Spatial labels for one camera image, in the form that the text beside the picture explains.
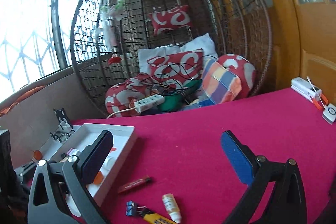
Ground orange tangerine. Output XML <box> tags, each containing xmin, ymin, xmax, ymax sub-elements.
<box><xmin>92</xmin><ymin>171</ymin><xmax>104</xmax><ymax>185</ymax></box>

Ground blue binder clip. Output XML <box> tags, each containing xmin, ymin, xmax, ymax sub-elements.
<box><xmin>125</xmin><ymin>201</ymin><xmax>146</xmax><ymax>217</ymax></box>

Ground red pencil lead box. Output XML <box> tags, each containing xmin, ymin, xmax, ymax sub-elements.
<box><xmin>117</xmin><ymin>176</ymin><xmax>152</xmax><ymax>194</ymax></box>

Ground small white medicine box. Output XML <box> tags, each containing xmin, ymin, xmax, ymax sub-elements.
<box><xmin>66</xmin><ymin>148</ymin><xmax>81</xmax><ymax>157</ymax></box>

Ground tangerine on white sheet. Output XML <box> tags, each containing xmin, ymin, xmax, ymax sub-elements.
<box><xmin>33</xmin><ymin>150</ymin><xmax>43</xmax><ymax>161</ymax></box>

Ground white cardboard tray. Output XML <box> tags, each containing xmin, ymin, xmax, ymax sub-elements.
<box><xmin>40</xmin><ymin>123</ymin><xmax>137</xmax><ymax>206</ymax></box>

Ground eyeglasses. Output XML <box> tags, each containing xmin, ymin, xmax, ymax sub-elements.
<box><xmin>50</xmin><ymin>130</ymin><xmax>75</xmax><ymax>143</ymax></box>

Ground black cat phone stand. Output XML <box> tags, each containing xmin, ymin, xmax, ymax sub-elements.
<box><xmin>54</xmin><ymin>108</ymin><xmax>73</xmax><ymax>134</ymax></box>

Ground orange cloth on ledge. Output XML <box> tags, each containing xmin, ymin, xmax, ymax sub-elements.
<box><xmin>0</xmin><ymin>85</ymin><xmax>46</xmax><ymax>117</ymax></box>

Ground round red white cushion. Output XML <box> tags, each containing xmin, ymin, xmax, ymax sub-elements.
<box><xmin>105</xmin><ymin>73</ymin><xmax>155</xmax><ymax>118</ymax></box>

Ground white stapler box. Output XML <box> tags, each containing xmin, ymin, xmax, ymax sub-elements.
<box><xmin>291</xmin><ymin>77</ymin><xmax>329</xmax><ymax>110</ymax></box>

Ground red table cloth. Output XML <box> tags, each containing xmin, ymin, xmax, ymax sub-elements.
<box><xmin>26</xmin><ymin>87</ymin><xmax>336</xmax><ymax>224</ymax></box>

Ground white power strip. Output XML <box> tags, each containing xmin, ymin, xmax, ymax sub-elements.
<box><xmin>107</xmin><ymin>94</ymin><xmax>165</xmax><ymax>119</ymax></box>

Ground plaid colourful cushion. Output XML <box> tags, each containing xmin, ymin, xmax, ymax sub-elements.
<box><xmin>202</xmin><ymin>59</ymin><xmax>242</xmax><ymax>105</ymax></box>

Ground red round cushion right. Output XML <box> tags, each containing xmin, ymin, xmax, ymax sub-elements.
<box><xmin>218</xmin><ymin>53</ymin><xmax>256</xmax><ymax>100</ymax></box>

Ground green cushion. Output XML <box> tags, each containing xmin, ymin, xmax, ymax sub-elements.
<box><xmin>158</xmin><ymin>79</ymin><xmax>202</xmax><ymax>113</ymax></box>

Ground white dreamcatcher ornament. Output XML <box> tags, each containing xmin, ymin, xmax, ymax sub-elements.
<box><xmin>94</xmin><ymin>0</ymin><xmax>125</xmax><ymax>66</ymax></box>

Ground wicker egg chair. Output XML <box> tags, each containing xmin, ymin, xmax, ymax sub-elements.
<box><xmin>70</xmin><ymin>0</ymin><xmax>272</xmax><ymax>116</ymax></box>

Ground small red white pillow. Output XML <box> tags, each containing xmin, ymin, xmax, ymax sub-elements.
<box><xmin>149</xmin><ymin>5</ymin><xmax>193</xmax><ymax>35</ymax></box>

